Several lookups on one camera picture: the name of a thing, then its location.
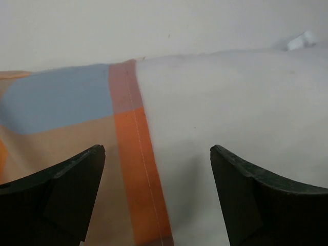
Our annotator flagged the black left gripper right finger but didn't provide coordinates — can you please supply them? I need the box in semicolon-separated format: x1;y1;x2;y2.
210;145;327;245

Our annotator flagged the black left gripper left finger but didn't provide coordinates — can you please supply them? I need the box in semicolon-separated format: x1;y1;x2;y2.
1;145;106;245

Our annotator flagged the orange blue checked pillowcase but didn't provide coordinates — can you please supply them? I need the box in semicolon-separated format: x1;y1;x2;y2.
1;60;174;245

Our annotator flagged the white pillow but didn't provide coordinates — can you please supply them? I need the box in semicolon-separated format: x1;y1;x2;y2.
136;42;327;245

